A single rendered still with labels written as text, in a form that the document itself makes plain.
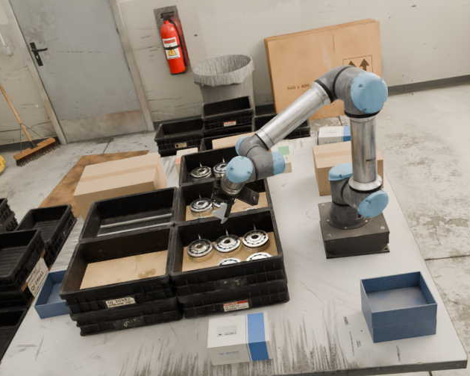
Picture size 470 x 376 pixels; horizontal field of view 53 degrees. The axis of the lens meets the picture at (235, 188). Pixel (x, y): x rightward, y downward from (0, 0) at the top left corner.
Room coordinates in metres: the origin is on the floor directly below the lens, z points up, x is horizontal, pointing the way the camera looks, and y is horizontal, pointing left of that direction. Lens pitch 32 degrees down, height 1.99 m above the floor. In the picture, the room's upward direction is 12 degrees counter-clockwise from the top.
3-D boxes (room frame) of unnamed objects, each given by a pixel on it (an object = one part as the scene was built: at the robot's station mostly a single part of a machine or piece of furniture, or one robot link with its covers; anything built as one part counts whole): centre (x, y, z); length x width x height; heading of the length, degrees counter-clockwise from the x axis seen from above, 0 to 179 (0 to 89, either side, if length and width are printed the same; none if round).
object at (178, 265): (1.38, 0.08, 0.87); 0.40 x 0.30 x 0.11; 87
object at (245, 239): (1.44, -0.04, 0.86); 0.10 x 0.10 x 0.01
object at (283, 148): (2.25, -0.30, 0.73); 0.24 x 0.06 x 0.06; 172
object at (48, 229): (2.50, 1.24, 0.31); 0.40 x 0.30 x 0.34; 171
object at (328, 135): (2.30, -0.62, 0.75); 0.20 x 0.12 x 0.09; 71
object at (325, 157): (1.94, -0.55, 0.78); 0.30 x 0.22 x 0.16; 82
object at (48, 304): (1.51, 0.79, 0.74); 0.20 x 0.15 x 0.07; 177
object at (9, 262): (2.10, 1.31, 0.37); 0.40 x 0.30 x 0.45; 171
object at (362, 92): (1.40, -0.46, 1.18); 0.15 x 0.12 x 0.55; 16
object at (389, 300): (1.05, -0.44, 0.81); 0.20 x 0.15 x 0.07; 85
